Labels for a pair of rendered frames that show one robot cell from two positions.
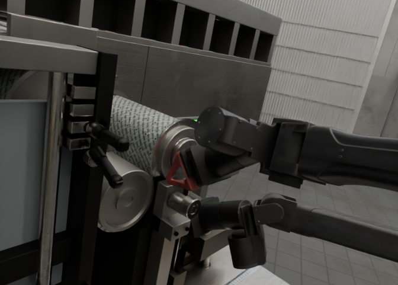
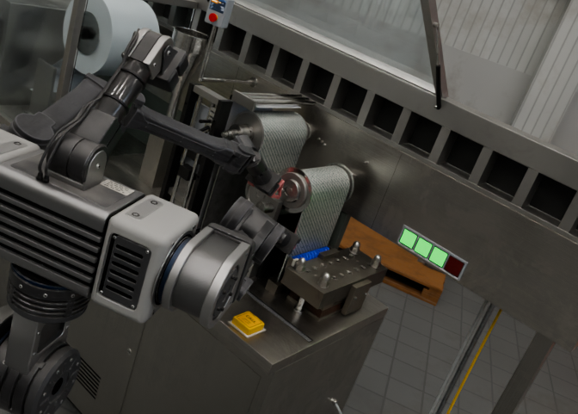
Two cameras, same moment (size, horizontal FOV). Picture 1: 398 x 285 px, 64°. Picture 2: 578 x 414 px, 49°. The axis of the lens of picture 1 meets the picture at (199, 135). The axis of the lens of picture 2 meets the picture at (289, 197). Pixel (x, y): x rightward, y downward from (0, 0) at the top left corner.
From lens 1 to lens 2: 1.98 m
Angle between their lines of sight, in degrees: 80
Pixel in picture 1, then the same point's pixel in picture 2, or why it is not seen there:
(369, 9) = not seen: outside the picture
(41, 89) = (243, 119)
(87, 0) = (365, 108)
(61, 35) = (243, 100)
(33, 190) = not seen: hidden behind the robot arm
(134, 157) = not seen: hidden behind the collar
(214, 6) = (490, 140)
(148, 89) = (393, 188)
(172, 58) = (423, 171)
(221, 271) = (295, 318)
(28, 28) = (236, 95)
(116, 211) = (254, 195)
